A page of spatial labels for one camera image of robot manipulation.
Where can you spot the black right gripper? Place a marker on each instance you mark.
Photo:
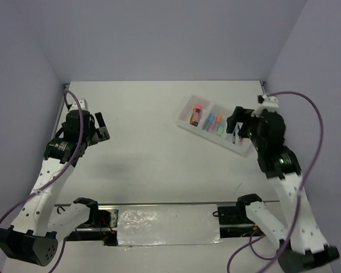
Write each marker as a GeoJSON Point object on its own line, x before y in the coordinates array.
{"type": "Point", "coordinates": [240, 114]}

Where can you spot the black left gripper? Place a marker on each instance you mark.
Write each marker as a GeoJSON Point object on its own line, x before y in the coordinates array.
{"type": "Point", "coordinates": [94, 139]}

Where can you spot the blue pen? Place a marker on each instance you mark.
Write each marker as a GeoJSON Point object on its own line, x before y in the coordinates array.
{"type": "Point", "coordinates": [234, 137]}

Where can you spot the purple highlighter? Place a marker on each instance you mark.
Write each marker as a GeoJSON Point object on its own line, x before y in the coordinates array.
{"type": "Point", "coordinates": [211, 127]}

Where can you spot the blue highlighter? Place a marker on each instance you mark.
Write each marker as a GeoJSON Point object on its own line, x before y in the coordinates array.
{"type": "Point", "coordinates": [208, 121]}

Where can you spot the pink-capped small bottle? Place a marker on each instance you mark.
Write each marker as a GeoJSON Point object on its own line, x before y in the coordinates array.
{"type": "Point", "coordinates": [196, 115]}

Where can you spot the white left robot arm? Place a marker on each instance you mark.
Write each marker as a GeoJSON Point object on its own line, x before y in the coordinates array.
{"type": "Point", "coordinates": [33, 237]}

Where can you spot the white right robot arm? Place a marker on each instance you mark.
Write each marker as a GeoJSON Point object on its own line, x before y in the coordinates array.
{"type": "Point", "coordinates": [300, 245]}

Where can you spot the silver foil tape sheet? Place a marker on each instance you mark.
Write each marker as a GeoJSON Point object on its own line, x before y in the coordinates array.
{"type": "Point", "coordinates": [163, 225]}

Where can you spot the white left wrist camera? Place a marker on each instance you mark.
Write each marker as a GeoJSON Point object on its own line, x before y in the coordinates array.
{"type": "Point", "coordinates": [82, 103]}

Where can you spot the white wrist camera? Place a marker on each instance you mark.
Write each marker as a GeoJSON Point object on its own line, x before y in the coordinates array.
{"type": "Point", "coordinates": [265, 102]}
{"type": "Point", "coordinates": [82, 103]}

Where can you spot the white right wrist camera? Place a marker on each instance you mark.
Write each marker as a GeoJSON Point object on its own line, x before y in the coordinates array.
{"type": "Point", "coordinates": [265, 102]}

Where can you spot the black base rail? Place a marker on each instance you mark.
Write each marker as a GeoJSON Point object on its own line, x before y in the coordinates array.
{"type": "Point", "coordinates": [104, 228]}

